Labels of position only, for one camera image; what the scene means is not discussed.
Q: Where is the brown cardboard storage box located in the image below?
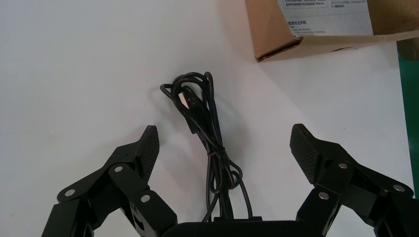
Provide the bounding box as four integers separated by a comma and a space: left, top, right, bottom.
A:
245, 0, 419, 63

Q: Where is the white printed instruction sheet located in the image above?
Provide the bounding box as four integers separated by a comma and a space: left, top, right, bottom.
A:
277, 0, 375, 37

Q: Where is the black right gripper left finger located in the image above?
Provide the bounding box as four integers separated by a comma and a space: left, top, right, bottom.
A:
41, 125, 179, 237

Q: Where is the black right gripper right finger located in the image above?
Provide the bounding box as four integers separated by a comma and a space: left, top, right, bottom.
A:
290, 123, 419, 237

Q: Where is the black wired computer mouse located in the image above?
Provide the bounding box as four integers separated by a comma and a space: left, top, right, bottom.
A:
160, 71, 254, 224

